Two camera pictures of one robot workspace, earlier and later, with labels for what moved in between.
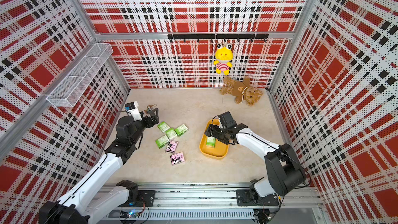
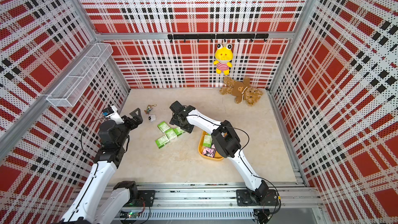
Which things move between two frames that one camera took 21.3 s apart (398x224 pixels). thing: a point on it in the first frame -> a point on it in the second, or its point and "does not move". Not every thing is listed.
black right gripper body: [220, 133] -> [184, 126]
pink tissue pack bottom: [176, 158] -> [209, 152]
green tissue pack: [171, 133] does not move
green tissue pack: [181, 129] does not move
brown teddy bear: [241, 91] does not move
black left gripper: [154, 119] -> [138, 119]
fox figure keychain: [149, 108] does not move
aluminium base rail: [212, 202] does not move
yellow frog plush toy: [223, 54] does not move
